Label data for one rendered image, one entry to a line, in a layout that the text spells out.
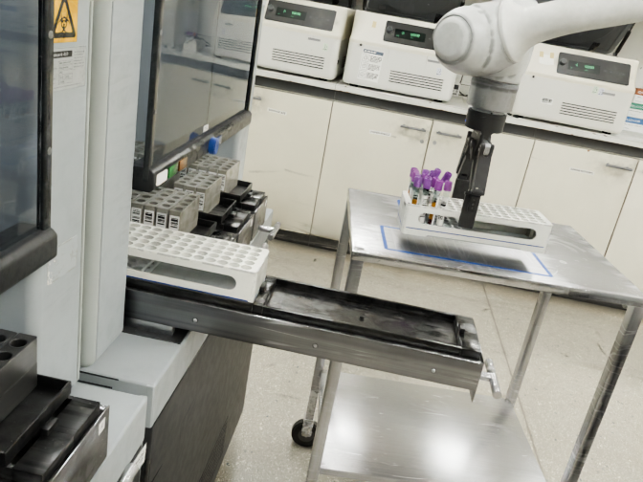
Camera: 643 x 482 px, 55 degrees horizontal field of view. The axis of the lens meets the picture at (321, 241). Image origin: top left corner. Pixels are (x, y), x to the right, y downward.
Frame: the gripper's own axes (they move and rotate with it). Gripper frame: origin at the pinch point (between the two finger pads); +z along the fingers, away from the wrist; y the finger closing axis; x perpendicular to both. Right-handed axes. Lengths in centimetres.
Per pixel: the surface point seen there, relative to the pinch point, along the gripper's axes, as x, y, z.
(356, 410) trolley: 10, 14, 63
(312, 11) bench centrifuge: 45, 202, -31
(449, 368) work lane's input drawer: 7.2, -43.5, 12.4
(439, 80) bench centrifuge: -23, 191, -10
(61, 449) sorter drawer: 51, -75, 9
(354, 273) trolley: 20.3, -10.9, 13.5
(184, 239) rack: 50, -30, 4
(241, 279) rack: 39, -39, 6
